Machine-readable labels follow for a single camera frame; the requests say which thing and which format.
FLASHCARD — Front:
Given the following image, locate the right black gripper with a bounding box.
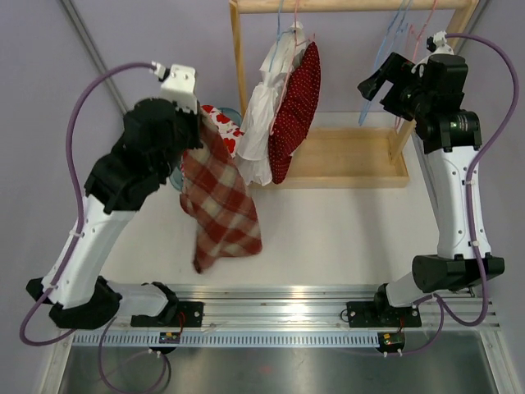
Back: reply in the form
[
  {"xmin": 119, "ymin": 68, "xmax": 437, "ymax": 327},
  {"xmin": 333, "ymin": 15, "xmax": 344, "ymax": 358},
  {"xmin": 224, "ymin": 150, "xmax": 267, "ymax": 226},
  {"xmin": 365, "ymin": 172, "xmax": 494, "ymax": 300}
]
[{"xmin": 358, "ymin": 53, "xmax": 432, "ymax": 122}]

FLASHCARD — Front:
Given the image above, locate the white red poppy skirt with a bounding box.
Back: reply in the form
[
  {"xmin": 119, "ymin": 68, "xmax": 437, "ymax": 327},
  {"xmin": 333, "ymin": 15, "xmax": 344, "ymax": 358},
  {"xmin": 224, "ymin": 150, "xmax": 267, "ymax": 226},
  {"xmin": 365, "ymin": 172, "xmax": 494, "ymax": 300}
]
[{"xmin": 201, "ymin": 105, "xmax": 244, "ymax": 158}]

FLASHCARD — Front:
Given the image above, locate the pink hanger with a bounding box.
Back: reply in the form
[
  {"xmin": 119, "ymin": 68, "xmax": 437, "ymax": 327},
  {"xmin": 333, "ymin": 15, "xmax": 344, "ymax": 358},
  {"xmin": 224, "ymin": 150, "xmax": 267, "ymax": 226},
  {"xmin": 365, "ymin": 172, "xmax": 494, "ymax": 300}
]
[
  {"xmin": 393, "ymin": 0, "xmax": 440, "ymax": 128},
  {"xmin": 269, "ymin": 0, "xmax": 310, "ymax": 136}
]

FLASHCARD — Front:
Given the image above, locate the light blue hanger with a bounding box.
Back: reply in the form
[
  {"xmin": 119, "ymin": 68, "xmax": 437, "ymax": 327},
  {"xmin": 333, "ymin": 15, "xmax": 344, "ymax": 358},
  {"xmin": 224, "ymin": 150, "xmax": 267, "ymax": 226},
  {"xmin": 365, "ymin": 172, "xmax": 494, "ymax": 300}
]
[
  {"xmin": 374, "ymin": 1, "xmax": 413, "ymax": 70},
  {"xmin": 358, "ymin": 0, "xmax": 413, "ymax": 126},
  {"xmin": 273, "ymin": 0, "xmax": 294, "ymax": 79}
]

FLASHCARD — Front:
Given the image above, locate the red plaid garment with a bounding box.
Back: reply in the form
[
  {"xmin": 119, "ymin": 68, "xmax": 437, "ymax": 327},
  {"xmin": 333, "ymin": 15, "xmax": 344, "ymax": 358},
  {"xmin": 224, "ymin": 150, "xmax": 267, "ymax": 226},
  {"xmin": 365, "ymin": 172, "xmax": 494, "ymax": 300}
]
[{"xmin": 180, "ymin": 114, "xmax": 263, "ymax": 273}]

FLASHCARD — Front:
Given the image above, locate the dark red dotted garment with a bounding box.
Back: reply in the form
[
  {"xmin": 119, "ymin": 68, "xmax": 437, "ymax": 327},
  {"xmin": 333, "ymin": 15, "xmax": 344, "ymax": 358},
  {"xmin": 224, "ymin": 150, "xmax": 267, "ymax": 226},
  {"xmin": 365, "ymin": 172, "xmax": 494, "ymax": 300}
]
[{"xmin": 268, "ymin": 42, "xmax": 321, "ymax": 185}]

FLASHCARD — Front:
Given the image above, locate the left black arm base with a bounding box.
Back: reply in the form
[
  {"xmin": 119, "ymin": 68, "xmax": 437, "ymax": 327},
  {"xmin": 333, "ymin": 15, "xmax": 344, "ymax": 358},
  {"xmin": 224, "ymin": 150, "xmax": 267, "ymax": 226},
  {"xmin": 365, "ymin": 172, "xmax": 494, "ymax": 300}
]
[{"xmin": 130, "ymin": 301, "xmax": 204, "ymax": 328}]

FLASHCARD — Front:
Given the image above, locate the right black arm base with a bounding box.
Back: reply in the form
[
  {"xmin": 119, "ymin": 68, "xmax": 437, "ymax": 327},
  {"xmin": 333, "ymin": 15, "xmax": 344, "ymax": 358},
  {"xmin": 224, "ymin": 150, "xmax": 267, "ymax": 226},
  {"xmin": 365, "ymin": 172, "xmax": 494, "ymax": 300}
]
[{"xmin": 346, "ymin": 301, "xmax": 422, "ymax": 328}]

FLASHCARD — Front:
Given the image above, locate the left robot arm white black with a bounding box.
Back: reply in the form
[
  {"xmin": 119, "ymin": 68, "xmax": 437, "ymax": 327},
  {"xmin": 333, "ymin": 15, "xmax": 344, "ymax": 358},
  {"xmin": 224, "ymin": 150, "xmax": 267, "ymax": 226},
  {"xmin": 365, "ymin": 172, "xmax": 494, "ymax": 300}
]
[{"xmin": 26, "ymin": 98, "xmax": 203, "ymax": 330}]

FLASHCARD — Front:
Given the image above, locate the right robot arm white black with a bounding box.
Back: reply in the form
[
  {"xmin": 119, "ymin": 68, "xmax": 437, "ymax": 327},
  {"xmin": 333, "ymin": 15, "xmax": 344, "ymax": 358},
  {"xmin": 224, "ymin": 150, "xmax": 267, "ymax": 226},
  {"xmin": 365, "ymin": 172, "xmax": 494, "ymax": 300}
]
[{"xmin": 358, "ymin": 53, "xmax": 504, "ymax": 325}]

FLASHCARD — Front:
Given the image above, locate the teal plastic basin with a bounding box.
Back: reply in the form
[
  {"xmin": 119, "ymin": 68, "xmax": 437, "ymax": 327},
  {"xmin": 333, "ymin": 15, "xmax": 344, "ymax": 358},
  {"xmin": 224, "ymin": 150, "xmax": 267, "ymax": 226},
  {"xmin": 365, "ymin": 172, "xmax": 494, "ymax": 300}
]
[{"xmin": 170, "ymin": 108, "xmax": 242, "ymax": 191}]

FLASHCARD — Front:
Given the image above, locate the white ruffled garment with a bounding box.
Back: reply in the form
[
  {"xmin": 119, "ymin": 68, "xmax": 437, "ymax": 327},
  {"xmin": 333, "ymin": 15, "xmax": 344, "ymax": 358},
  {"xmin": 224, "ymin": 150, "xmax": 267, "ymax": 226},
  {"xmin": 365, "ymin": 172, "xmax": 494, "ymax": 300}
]
[{"xmin": 235, "ymin": 22, "xmax": 307, "ymax": 186}]

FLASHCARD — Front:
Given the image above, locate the wooden clothes rack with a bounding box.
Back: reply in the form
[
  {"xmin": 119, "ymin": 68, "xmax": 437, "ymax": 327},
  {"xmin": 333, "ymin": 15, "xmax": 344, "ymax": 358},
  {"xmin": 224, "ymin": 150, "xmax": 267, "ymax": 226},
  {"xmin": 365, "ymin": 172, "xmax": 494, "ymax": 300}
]
[{"xmin": 228, "ymin": 0, "xmax": 482, "ymax": 190}]

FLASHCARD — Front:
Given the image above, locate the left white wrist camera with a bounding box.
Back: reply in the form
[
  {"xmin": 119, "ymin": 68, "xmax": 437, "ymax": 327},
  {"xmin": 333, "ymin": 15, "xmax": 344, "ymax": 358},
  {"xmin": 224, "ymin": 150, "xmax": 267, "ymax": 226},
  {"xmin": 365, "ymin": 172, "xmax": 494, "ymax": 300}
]
[{"xmin": 151, "ymin": 62, "xmax": 199, "ymax": 114}]

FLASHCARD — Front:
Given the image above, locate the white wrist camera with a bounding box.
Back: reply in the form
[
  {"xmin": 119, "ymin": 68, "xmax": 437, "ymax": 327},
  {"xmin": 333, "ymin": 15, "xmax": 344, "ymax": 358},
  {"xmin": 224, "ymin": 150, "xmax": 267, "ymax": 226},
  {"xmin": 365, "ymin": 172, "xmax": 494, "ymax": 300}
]
[
  {"xmin": 151, "ymin": 62, "xmax": 199, "ymax": 114},
  {"xmin": 411, "ymin": 30, "xmax": 454, "ymax": 74}
]

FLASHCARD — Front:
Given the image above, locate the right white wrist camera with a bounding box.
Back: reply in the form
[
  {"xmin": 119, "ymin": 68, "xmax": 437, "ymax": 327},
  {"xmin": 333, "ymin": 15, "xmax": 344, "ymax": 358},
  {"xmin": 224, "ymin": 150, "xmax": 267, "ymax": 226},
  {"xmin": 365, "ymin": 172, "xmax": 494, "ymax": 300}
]
[{"xmin": 411, "ymin": 30, "xmax": 454, "ymax": 74}]

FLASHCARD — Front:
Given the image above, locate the aluminium mounting rail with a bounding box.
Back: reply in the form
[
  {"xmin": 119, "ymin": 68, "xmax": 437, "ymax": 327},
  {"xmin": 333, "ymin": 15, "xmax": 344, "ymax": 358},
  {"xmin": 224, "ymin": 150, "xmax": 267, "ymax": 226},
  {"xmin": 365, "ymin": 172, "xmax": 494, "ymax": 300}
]
[{"xmin": 55, "ymin": 283, "xmax": 504, "ymax": 332}]

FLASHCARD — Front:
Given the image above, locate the white slotted cable duct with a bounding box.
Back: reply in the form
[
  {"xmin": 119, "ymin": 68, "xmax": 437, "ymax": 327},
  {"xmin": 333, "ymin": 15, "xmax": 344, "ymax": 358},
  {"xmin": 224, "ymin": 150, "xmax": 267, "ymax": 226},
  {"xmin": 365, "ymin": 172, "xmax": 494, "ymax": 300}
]
[{"xmin": 72, "ymin": 331, "xmax": 379, "ymax": 348}]

